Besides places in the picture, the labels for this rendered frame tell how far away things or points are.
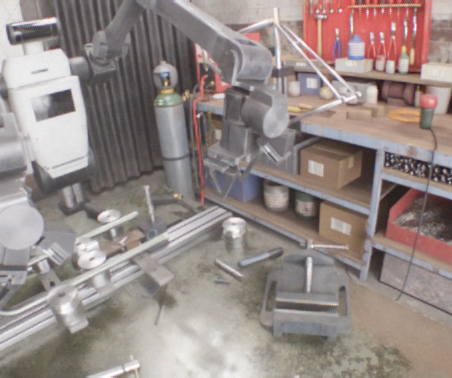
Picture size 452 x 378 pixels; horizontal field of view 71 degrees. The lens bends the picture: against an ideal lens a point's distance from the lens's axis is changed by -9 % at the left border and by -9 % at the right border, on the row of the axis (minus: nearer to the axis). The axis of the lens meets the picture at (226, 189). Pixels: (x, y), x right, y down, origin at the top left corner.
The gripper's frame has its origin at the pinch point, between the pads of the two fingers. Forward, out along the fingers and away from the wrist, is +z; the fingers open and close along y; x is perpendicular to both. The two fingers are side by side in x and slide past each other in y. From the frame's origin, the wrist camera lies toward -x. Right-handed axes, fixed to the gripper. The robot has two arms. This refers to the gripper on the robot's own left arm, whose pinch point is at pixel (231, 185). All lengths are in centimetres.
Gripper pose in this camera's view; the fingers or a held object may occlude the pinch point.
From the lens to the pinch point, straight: 70.2
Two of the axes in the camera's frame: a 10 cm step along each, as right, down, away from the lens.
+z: -0.7, 8.5, 5.2
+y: 4.9, -4.2, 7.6
